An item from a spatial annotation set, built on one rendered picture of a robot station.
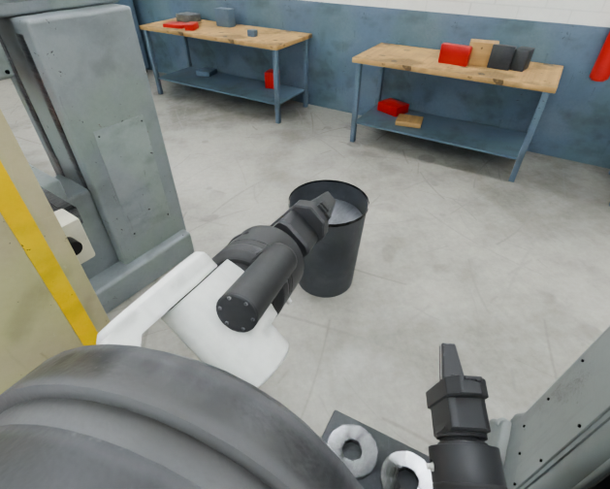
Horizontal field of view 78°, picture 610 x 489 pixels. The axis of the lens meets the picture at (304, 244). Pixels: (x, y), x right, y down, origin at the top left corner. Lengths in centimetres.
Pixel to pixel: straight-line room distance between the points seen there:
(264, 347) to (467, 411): 32
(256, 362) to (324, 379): 182
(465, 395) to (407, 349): 176
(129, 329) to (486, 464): 44
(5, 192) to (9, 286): 28
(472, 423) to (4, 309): 125
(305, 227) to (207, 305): 18
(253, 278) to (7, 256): 109
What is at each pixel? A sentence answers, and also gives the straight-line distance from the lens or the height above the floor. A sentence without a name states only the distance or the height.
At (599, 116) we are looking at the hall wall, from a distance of 474.
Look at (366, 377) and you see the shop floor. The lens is 217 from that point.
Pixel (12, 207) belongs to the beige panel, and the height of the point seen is 127.
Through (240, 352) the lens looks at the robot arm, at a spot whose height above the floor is 158.
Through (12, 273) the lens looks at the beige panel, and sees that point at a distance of 137.
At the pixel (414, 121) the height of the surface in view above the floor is 28.
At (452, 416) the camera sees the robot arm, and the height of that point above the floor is 137.
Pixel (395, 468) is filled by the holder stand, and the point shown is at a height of 114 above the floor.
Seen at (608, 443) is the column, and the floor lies 90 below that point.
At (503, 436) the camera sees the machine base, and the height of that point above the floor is 20.
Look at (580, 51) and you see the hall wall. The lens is 459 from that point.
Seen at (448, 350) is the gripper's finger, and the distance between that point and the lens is 62.
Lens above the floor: 185
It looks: 40 degrees down
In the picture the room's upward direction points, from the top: straight up
